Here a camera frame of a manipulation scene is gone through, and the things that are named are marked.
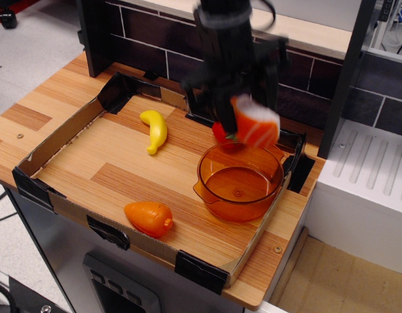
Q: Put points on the orange white toy sushi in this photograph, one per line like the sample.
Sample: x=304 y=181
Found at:
x=257 y=125

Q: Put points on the black caster wheel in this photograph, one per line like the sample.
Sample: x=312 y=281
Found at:
x=8 y=18

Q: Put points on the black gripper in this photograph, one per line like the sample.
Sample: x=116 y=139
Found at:
x=234 y=63

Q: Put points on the cardboard fence with black tape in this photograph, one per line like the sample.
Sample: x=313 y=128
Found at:
x=96 y=162

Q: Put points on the red toy strawberry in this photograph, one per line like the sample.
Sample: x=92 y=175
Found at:
x=228 y=141

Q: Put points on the yellow toy banana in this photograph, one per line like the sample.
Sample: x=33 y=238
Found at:
x=158 y=130

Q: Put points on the orange toy carrot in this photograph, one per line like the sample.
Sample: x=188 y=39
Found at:
x=151 y=218

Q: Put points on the grey toy oven panel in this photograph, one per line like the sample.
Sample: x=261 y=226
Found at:
x=116 y=292

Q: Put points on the dark grey vertical post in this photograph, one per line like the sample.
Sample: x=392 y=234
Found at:
x=335 y=120

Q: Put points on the white toy sink drainboard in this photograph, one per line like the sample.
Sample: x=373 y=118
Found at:
x=357 y=202

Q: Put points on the transparent orange plastic pot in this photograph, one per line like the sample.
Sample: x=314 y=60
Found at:
x=239 y=183

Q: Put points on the light wooden shelf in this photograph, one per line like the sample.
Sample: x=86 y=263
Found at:
x=303 y=35

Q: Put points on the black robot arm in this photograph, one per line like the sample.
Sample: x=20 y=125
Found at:
x=222 y=14

